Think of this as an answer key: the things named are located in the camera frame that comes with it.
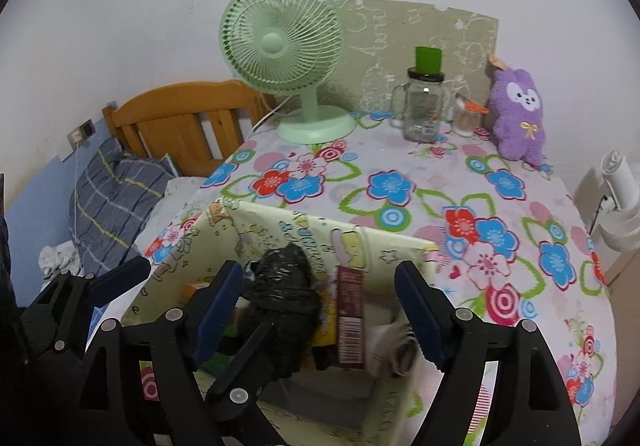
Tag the orange packet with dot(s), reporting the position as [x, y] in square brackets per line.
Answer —
[195, 290]

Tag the white quilt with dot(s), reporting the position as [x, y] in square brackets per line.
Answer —
[175, 206]

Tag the white standing fan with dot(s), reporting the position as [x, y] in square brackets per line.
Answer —
[620, 196]

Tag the glass jar mug green lid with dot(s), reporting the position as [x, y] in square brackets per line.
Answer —
[422, 110]

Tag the yellow packet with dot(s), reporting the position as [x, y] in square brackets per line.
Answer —
[329, 311]

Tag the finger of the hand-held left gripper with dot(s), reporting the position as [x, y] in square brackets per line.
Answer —
[245, 366]
[125, 276]

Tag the grey plaid pillow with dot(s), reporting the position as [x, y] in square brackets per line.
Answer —
[115, 196]

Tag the purple plush bunny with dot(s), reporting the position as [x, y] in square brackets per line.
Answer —
[520, 125]

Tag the red packet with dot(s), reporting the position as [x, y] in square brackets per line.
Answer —
[350, 316]

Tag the black plastic bag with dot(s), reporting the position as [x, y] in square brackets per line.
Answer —
[285, 286]

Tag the yellow fabric storage box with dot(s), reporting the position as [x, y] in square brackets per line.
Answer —
[280, 226]

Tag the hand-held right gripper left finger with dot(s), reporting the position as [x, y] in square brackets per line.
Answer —
[220, 306]

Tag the green desk fan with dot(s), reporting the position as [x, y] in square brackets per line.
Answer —
[272, 43]

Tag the white sock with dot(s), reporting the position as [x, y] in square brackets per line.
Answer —
[387, 346]

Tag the small jar orange lid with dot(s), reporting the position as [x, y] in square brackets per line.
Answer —
[465, 123]

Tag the green patterned wall panel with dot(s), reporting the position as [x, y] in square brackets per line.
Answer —
[390, 30]

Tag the wall socket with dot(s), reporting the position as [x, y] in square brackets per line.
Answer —
[82, 130]

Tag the green tissue pack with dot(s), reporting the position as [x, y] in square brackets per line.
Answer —
[225, 363]

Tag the wooden bed headboard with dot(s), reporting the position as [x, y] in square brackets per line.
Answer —
[175, 110]

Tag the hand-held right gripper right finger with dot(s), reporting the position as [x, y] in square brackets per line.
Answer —
[420, 316]

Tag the floral tablecloth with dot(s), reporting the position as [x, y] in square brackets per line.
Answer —
[425, 165]

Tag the white crumpled cloth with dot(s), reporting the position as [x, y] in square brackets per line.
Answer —
[57, 258]

